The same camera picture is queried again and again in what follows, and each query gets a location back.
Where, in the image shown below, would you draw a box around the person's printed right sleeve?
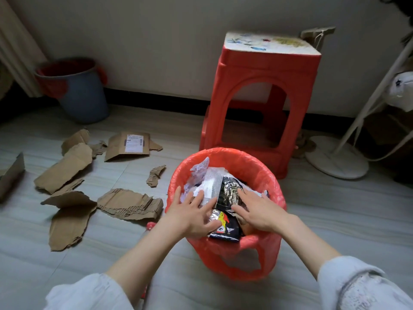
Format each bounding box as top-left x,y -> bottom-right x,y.
317,256 -> 413,310

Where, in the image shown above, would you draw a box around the person's white left sleeve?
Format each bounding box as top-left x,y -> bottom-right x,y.
43,273 -> 135,310

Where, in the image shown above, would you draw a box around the grey bin with red liner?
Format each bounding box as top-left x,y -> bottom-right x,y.
34,57 -> 110,125

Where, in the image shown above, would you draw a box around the torn cardboard pieces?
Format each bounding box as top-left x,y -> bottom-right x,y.
0,129 -> 167,252

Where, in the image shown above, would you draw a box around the person's right forearm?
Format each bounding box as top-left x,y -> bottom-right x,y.
277,214 -> 342,280

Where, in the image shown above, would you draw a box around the black snack wrapper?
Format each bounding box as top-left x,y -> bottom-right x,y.
215,177 -> 247,213

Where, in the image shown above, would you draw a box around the clear bottle red label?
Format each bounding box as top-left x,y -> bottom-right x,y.
141,221 -> 158,301

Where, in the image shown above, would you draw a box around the person's right hand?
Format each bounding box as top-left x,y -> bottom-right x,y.
231,187 -> 293,235

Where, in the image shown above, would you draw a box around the white bubble padded envelope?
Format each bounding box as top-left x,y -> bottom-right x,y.
193,167 -> 224,207

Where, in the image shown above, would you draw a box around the long white paper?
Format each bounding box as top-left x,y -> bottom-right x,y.
189,157 -> 210,181

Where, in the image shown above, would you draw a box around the brown rope-wrapped post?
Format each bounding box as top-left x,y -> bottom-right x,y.
292,130 -> 317,160

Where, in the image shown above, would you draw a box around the striped brown curtain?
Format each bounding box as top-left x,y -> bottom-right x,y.
0,0 -> 48,98

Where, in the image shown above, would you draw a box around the waste basket with red bag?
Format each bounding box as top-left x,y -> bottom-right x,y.
165,147 -> 287,282

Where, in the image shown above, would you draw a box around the person's left forearm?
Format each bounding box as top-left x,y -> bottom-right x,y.
105,219 -> 191,306

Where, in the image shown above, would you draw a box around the white round stand base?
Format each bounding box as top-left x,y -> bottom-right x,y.
305,135 -> 370,180

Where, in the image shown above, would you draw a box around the red plastic stool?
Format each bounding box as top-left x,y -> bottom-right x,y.
199,45 -> 322,180

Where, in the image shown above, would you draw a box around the paint-stained cardboard sheet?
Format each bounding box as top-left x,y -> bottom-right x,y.
223,26 -> 336,56

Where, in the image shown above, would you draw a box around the silver foil wrapper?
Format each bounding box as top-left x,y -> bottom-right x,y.
208,208 -> 243,243

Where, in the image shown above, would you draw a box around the person's left hand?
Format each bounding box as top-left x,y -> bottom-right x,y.
164,186 -> 223,239

